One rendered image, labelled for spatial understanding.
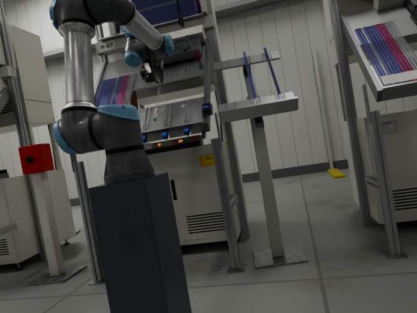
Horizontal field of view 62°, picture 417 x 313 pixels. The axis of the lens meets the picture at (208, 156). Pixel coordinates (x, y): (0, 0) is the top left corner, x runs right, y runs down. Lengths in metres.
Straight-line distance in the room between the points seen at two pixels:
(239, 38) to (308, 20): 0.94
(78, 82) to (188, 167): 1.00
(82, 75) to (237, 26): 4.12
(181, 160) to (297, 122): 3.09
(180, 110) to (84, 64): 0.70
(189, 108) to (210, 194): 0.52
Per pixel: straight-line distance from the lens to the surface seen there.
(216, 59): 2.20
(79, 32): 1.24
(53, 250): 2.26
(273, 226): 1.78
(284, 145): 4.90
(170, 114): 1.77
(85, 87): 1.17
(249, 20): 5.16
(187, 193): 2.01
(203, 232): 2.04
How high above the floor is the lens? 0.61
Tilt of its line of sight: 2 degrees down
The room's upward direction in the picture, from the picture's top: 10 degrees counter-clockwise
